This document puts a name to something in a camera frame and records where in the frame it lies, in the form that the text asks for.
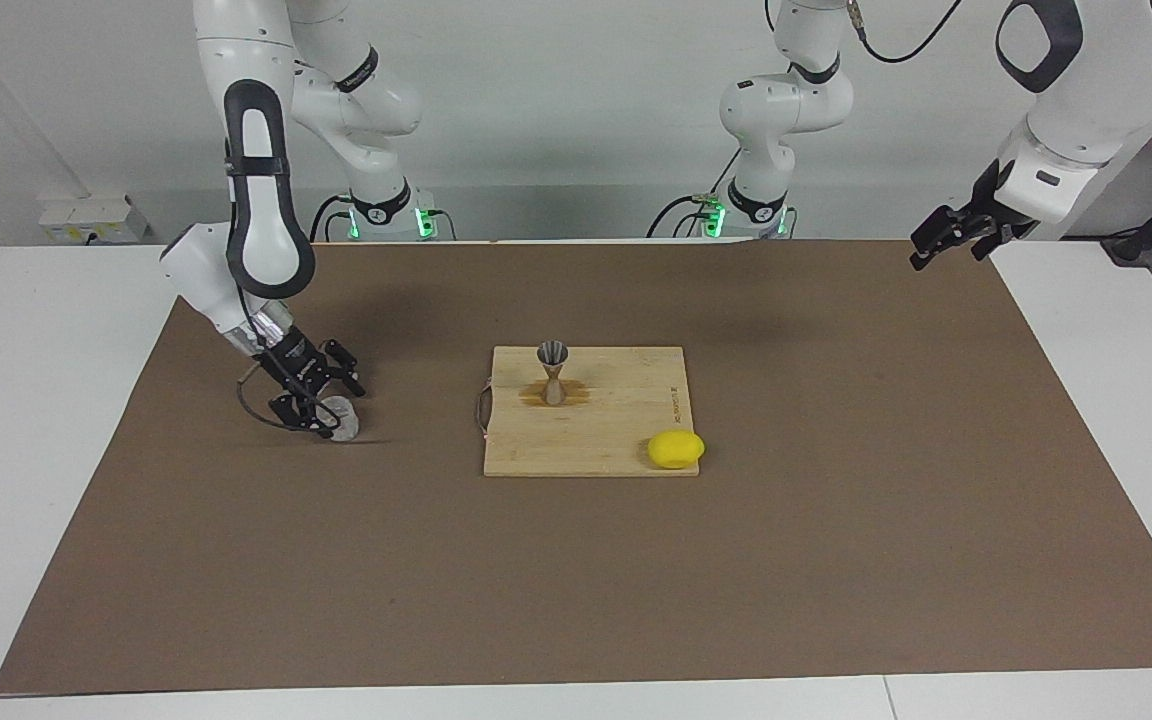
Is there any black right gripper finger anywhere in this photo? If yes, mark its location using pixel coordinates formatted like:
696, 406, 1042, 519
321, 340, 367, 397
269, 393, 335, 441

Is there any small clear glass cup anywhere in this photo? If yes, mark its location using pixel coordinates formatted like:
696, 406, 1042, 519
319, 395, 362, 444

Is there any steel double jigger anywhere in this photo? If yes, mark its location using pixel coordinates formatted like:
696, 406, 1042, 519
536, 340, 570, 407

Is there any white power strip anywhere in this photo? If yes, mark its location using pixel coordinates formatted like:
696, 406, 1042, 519
36, 193, 149, 246

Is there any wooden cutting board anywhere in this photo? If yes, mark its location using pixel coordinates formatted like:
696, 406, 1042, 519
477, 346, 699, 478

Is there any brown table mat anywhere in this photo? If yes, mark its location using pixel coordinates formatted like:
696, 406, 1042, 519
0, 238, 1152, 696

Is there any yellow lemon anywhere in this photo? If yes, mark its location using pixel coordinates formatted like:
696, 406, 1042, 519
647, 430, 706, 470

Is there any black base cable bundle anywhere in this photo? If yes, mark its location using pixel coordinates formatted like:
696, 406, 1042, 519
311, 195, 357, 243
648, 150, 737, 239

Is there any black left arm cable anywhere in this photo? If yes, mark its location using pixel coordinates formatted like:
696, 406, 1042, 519
764, 0, 967, 65

